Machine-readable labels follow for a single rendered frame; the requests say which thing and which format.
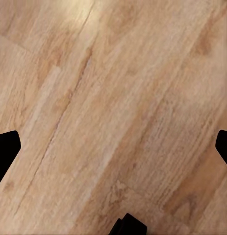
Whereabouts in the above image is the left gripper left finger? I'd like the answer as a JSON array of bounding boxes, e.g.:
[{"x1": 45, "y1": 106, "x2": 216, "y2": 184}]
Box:
[{"x1": 0, "y1": 130, "x2": 21, "y2": 182}]

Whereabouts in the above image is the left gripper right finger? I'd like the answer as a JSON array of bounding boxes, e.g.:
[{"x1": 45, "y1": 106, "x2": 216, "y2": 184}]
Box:
[{"x1": 215, "y1": 130, "x2": 227, "y2": 164}]

